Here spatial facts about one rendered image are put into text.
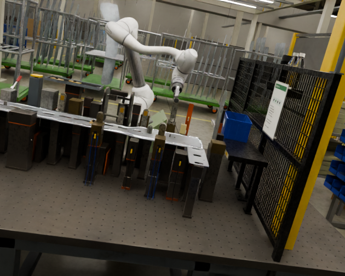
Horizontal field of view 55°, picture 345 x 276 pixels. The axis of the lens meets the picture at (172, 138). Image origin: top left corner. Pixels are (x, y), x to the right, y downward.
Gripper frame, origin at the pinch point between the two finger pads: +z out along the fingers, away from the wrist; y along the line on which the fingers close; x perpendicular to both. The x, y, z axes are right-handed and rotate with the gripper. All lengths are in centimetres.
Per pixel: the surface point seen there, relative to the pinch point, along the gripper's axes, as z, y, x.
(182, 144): 39.1, 8.1, 7.6
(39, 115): 36, 7, -76
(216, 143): 41, 16, 26
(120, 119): 18.9, -2.4, -32.5
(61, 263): 87, -79, -55
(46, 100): 18, 0, -80
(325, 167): -78, -121, 185
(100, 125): 45, 18, -39
